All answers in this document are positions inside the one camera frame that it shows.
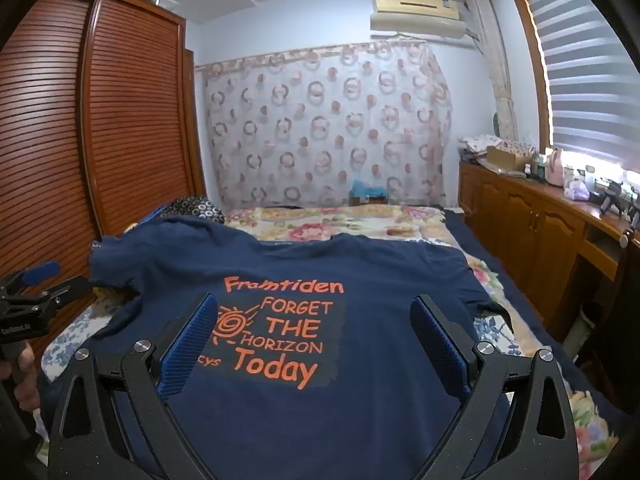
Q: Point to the blue floral blanket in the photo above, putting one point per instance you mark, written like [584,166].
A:
[70,340]

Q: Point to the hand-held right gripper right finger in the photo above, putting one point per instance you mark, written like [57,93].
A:
[440,350]

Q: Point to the rose floral blanket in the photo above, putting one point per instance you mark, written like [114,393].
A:
[390,225]

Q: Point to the blue cloth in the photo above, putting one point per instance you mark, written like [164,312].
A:
[152,216]

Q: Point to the small black tripod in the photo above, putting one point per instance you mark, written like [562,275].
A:
[610,197]

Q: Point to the small brown cardboard box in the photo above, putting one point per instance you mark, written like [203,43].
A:
[367,201]

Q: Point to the white waste bin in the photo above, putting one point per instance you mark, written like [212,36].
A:
[590,330]

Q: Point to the teal package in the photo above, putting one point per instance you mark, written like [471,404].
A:
[369,189]

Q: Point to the striped window blind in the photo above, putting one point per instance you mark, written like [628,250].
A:
[585,85]

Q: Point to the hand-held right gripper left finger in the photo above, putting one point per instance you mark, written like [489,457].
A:
[187,350]

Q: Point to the wooden louvred wardrobe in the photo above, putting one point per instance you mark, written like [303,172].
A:
[135,110]

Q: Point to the person's left hand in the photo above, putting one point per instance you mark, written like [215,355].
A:
[26,367]

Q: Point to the beige wall air conditioner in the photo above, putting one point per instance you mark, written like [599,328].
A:
[415,20]

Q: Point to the wooden sideboard cabinet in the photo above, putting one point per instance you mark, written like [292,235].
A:
[520,220]

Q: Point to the beige lace curtain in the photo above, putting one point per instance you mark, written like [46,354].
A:
[495,70]

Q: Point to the pink container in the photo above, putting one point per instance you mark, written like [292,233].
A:
[557,167]

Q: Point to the open cardboard box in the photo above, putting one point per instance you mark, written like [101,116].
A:
[507,157]

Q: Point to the navy blue printed t-shirt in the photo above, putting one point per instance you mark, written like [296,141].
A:
[375,270]

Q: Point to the folded floral cloth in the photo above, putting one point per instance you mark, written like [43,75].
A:
[475,145]

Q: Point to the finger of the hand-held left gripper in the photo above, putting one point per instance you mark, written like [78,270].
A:
[65,291]
[42,271]

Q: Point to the purple tissue pack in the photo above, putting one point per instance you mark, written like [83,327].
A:
[576,191]

